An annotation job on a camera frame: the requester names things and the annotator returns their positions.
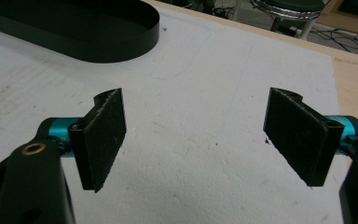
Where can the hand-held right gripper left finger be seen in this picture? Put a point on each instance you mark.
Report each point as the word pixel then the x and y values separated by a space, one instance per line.
pixel 101 140

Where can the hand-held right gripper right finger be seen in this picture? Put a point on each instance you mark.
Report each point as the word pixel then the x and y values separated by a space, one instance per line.
pixel 301 133

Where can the white foam mat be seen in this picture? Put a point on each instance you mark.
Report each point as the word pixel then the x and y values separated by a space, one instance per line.
pixel 180 124

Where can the black oval tray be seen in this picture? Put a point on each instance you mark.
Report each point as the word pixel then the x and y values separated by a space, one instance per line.
pixel 74 29

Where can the round stool with chrome rim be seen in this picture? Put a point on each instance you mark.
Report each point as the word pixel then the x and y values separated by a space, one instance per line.
pixel 289 12

